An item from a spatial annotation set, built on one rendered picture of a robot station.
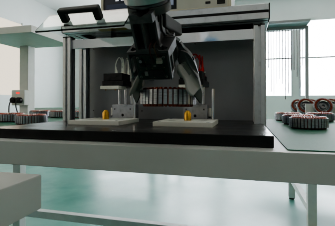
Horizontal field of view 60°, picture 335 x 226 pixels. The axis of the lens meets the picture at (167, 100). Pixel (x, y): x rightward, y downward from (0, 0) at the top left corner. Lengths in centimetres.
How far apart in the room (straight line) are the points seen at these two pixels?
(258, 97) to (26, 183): 67
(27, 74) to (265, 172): 161
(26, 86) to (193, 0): 124
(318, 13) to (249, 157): 717
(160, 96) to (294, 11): 709
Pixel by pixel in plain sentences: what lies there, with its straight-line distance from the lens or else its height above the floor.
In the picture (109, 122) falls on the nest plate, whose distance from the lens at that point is 78.
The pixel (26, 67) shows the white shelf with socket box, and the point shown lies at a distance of 192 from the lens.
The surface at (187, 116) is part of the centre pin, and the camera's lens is 78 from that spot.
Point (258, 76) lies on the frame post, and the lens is 87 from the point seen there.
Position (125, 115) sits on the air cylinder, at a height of 79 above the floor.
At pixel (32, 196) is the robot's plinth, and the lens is 36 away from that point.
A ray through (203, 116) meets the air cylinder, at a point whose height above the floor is 79.
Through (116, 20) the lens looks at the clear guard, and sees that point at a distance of 72.
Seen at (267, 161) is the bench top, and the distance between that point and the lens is 52.
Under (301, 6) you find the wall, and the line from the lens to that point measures 761.
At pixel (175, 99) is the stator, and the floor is 83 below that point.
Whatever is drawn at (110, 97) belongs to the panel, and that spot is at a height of 85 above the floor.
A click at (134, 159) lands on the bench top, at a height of 72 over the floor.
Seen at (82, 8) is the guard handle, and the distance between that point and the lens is 75.
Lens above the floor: 83
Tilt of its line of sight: level
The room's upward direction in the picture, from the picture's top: straight up
